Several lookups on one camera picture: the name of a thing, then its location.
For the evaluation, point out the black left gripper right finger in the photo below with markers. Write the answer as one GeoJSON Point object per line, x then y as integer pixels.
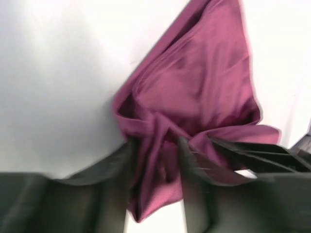
{"type": "Point", "coordinates": [220, 200]}

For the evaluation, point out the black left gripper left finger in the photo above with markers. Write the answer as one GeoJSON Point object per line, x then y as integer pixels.
{"type": "Point", "coordinates": [93, 200]}

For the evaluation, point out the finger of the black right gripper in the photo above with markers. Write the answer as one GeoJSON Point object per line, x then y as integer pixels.
{"type": "Point", "coordinates": [262, 158]}

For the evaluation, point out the purple cloth napkin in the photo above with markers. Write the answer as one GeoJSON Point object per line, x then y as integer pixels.
{"type": "Point", "coordinates": [196, 84]}

